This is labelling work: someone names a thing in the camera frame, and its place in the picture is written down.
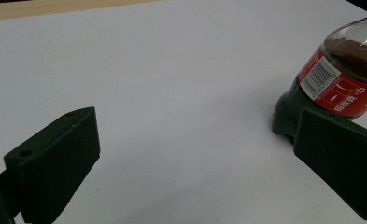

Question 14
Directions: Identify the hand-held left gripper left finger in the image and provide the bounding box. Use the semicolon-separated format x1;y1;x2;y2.
3;106;102;224

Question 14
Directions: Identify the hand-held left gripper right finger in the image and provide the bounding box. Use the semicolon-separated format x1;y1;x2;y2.
292;106;367;224

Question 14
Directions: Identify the cola bottle with red label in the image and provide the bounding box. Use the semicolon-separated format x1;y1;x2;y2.
271;10;367;145

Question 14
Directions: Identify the wooden table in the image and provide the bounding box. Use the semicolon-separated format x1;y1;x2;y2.
0;0;161;22

